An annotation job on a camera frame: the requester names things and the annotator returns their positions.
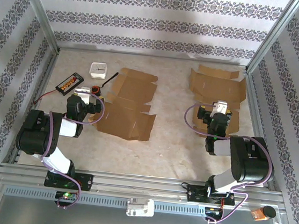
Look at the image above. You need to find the brown cardboard mailer box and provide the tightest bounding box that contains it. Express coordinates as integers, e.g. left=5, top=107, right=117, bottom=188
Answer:
left=183, top=63, right=250, bottom=141
left=86, top=64, right=162, bottom=145

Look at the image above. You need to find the black orange tape measure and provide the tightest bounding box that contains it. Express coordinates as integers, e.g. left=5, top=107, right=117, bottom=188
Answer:
left=90, top=84, right=103, bottom=98

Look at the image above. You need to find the white square container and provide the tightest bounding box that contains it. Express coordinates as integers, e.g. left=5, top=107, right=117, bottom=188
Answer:
left=88, top=61, right=109, bottom=81

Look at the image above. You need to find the black board with orange connectors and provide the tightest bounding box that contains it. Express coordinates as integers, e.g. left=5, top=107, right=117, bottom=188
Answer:
left=54, top=70, right=86, bottom=98

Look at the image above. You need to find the circuit board with green light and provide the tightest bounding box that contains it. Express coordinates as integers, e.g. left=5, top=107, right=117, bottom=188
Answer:
left=55, top=190, right=79, bottom=202

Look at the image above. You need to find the orange black device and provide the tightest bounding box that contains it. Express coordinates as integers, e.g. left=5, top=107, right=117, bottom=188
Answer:
left=250, top=204, right=278, bottom=223

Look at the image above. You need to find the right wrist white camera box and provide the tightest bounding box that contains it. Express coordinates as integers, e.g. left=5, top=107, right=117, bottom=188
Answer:
left=209, top=99, right=229, bottom=119

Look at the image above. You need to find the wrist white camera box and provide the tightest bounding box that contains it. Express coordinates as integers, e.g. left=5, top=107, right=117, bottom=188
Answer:
left=72, top=85, right=93, bottom=105
left=209, top=99, right=229, bottom=119

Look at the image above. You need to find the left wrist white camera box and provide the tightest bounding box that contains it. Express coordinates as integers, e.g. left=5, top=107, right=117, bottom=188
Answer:
left=72, top=85, right=93, bottom=105

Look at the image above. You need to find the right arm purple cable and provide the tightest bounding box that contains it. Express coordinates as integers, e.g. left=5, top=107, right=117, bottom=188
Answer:
left=171, top=101, right=282, bottom=224

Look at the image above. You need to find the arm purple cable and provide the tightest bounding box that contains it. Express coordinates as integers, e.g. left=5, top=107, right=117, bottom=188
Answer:
left=171, top=101, right=282, bottom=224
left=35, top=88, right=108, bottom=214

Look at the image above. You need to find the black strap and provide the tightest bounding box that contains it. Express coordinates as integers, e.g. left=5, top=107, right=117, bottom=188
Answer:
left=101, top=70, right=119, bottom=90

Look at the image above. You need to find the aluminium frame rail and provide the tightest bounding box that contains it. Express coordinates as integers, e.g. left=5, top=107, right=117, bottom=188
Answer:
left=8, top=46, right=61, bottom=169
left=56, top=40, right=249, bottom=72
left=230, top=70, right=291, bottom=192

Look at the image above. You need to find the red black wire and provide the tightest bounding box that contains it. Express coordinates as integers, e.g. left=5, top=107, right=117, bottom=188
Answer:
left=33, top=86, right=59, bottom=107

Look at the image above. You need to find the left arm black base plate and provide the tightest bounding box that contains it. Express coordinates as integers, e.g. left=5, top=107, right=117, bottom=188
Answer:
left=43, top=169, right=95, bottom=192

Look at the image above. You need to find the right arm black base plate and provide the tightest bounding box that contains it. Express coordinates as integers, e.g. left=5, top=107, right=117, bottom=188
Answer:
left=186, top=184, right=236, bottom=208

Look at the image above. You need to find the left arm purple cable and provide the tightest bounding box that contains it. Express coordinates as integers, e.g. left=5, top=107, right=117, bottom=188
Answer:
left=35, top=88, right=108, bottom=214

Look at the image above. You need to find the circuit board with wires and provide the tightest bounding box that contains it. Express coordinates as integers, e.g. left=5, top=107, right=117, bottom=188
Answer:
left=204, top=206, right=223, bottom=218

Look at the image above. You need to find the aluminium frame post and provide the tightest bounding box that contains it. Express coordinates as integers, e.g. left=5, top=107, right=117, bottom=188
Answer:
left=245, top=0, right=299, bottom=80
left=5, top=0, right=67, bottom=54

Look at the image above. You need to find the grey slotted cable duct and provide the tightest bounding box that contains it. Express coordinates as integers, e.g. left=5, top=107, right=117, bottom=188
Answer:
left=3, top=184, right=208, bottom=219

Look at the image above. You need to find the wide aluminium mounting rail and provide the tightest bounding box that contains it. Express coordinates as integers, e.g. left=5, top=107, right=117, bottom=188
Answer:
left=0, top=158, right=288, bottom=216

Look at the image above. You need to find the white plastic bracket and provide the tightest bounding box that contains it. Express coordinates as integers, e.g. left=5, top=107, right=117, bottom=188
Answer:
left=125, top=196, right=156, bottom=220

